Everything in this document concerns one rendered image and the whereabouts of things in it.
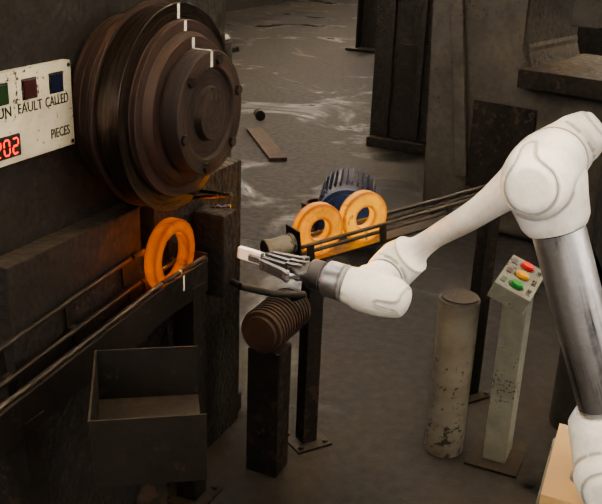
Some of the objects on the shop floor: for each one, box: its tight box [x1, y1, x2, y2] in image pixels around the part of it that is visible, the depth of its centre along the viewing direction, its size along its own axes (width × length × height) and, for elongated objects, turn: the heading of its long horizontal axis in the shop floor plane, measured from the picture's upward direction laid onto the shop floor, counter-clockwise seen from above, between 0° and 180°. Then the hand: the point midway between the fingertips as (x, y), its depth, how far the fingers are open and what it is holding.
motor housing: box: [241, 287, 311, 478], centre depth 256 cm, size 13×22×54 cm, turn 149°
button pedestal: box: [464, 255, 543, 479], centre depth 261 cm, size 16×24×62 cm, turn 149°
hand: (250, 255), depth 219 cm, fingers closed
